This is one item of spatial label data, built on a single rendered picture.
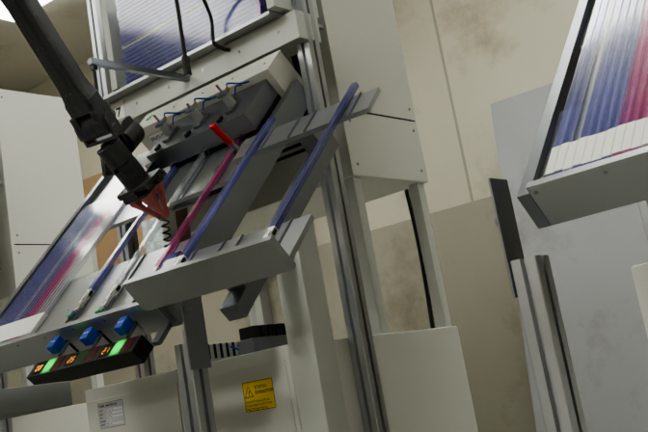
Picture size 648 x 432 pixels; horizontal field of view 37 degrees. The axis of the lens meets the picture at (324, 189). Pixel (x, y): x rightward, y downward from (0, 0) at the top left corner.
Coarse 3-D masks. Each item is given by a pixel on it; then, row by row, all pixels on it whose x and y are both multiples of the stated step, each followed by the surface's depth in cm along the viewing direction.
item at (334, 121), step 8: (352, 88) 187; (344, 96) 186; (352, 96) 186; (344, 104) 183; (336, 112) 182; (336, 120) 180; (328, 128) 178; (328, 136) 176; (320, 144) 174; (312, 152) 173; (320, 152) 173; (312, 160) 171; (304, 168) 170; (312, 168) 170; (304, 176) 168; (296, 184) 166; (296, 192) 165; (288, 200) 163; (280, 208) 162; (288, 208) 162; (280, 216) 160; (272, 224) 159; (280, 224) 159
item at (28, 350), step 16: (128, 304) 185; (80, 320) 194; (96, 320) 191; (112, 320) 189; (144, 320) 185; (160, 320) 183; (32, 336) 204; (48, 336) 201; (64, 336) 199; (80, 336) 197; (112, 336) 192; (0, 352) 213; (16, 352) 210; (32, 352) 208; (48, 352) 205; (64, 352) 203; (0, 368) 218; (16, 368) 215
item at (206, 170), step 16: (256, 128) 222; (224, 144) 228; (144, 160) 258; (192, 160) 233; (208, 160) 226; (112, 176) 264; (176, 176) 231; (208, 176) 218; (224, 176) 212; (112, 192) 254; (192, 192) 217; (128, 208) 235; (176, 208) 228
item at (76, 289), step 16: (144, 256) 205; (160, 256) 199; (96, 272) 215; (112, 272) 210; (144, 272) 198; (80, 288) 214; (96, 288) 207; (64, 304) 213; (96, 304) 201; (112, 304) 195; (48, 320) 211; (64, 320) 206
